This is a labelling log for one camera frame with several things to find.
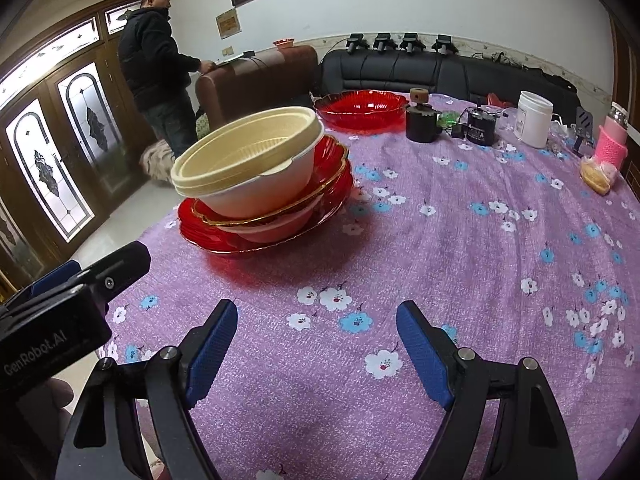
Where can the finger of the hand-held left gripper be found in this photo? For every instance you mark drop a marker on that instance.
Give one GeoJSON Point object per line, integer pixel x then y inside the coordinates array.
{"type": "Point", "coordinates": [55, 277]}
{"type": "Point", "coordinates": [125, 265]}

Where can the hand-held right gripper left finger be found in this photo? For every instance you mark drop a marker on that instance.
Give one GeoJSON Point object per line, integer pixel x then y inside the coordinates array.
{"type": "Point", "coordinates": [212, 355]}

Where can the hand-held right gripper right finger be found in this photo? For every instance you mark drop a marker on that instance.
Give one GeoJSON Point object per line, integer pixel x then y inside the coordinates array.
{"type": "Point", "coordinates": [425, 355]}

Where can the red gold-rimmed plate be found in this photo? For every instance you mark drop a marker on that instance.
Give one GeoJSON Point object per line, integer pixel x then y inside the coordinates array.
{"type": "Point", "coordinates": [331, 160]}
{"type": "Point", "coordinates": [235, 247]}

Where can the cream plastic bowl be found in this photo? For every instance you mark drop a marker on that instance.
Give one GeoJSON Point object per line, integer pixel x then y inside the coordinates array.
{"type": "Point", "coordinates": [250, 190]}
{"type": "Point", "coordinates": [265, 232]}

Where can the person's left hand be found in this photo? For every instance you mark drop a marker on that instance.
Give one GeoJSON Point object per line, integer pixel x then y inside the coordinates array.
{"type": "Point", "coordinates": [50, 400]}

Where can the purple floral tablecloth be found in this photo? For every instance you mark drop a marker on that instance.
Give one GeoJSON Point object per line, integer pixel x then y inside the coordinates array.
{"type": "Point", "coordinates": [425, 260]}

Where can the beige blanket on floor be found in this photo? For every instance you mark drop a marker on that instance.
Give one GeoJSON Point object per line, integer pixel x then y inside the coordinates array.
{"type": "Point", "coordinates": [157, 162]}

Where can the wooden glass-panel door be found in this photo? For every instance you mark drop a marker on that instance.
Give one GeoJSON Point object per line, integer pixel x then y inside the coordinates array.
{"type": "Point", "coordinates": [75, 125]}

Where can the black power adapter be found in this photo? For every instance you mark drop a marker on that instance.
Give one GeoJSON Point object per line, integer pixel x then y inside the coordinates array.
{"type": "Point", "coordinates": [457, 132]}

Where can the brown leather sofa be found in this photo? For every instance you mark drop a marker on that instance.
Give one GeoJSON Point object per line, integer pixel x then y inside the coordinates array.
{"type": "Point", "coordinates": [260, 80]}

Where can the black cylinder container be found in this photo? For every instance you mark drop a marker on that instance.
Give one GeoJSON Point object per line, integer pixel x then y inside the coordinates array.
{"type": "Point", "coordinates": [422, 125]}

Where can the black electronic device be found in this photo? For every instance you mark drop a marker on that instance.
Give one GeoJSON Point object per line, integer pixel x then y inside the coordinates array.
{"type": "Point", "coordinates": [480, 130]}

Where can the bagged bread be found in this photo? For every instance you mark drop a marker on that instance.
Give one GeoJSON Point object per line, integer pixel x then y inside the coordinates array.
{"type": "Point", "coordinates": [597, 175]}

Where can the red glass bowl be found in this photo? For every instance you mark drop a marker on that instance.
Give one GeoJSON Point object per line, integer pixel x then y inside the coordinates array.
{"type": "Point", "coordinates": [360, 107]}

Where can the white plastic jar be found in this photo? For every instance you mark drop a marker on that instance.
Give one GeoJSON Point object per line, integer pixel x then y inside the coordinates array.
{"type": "Point", "coordinates": [532, 120]}

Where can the red bowl on sofa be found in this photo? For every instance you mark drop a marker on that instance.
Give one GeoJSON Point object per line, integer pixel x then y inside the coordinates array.
{"type": "Point", "coordinates": [283, 43]}

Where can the black phone stand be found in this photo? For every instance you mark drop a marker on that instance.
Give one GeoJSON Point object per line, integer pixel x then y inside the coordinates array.
{"type": "Point", "coordinates": [582, 125]}

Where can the pink sleeved bottle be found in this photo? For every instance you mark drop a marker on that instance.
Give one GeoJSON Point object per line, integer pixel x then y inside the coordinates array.
{"type": "Point", "coordinates": [610, 145]}

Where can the black leather sofa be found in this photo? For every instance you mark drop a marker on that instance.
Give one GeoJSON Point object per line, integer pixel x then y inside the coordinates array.
{"type": "Point", "coordinates": [390, 72]}

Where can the black gripper on sofa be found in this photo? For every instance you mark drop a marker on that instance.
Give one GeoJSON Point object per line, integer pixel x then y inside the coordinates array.
{"type": "Point", "coordinates": [410, 41]}
{"type": "Point", "coordinates": [356, 42]}
{"type": "Point", "coordinates": [444, 43]}
{"type": "Point", "coordinates": [382, 41]}

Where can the wall socket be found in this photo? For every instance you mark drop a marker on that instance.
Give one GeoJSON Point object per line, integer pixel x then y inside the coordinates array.
{"type": "Point", "coordinates": [228, 51]}

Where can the small framed wall picture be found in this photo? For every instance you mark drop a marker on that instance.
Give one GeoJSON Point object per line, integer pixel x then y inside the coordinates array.
{"type": "Point", "coordinates": [228, 23]}

